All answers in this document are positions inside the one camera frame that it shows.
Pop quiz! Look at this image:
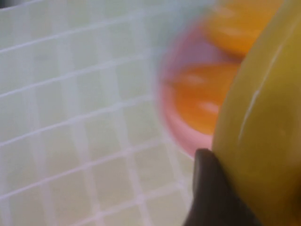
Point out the yellow plastic banana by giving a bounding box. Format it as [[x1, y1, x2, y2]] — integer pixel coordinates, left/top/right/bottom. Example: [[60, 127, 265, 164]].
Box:
[[211, 0, 301, 226]]

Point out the green checkered tablecloth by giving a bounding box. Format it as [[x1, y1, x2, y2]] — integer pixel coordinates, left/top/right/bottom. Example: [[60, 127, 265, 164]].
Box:
[[0, 0, 217, 226]]

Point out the pink round plate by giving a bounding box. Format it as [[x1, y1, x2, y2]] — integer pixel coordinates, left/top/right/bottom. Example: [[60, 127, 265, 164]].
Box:
[[157, 14, 247, 161]]

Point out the yellow plastic mango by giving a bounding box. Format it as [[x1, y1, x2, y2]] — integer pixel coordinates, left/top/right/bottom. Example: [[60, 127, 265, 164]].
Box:
[[199, 0, 285, 59]]

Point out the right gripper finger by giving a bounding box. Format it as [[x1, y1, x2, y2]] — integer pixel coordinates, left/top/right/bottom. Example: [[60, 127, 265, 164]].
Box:
[[183, 147, 262, 226]]

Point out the orange tinted plastic mango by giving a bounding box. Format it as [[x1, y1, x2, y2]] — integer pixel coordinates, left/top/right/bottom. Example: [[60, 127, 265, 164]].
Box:
[[171, 63, 240, 136]]

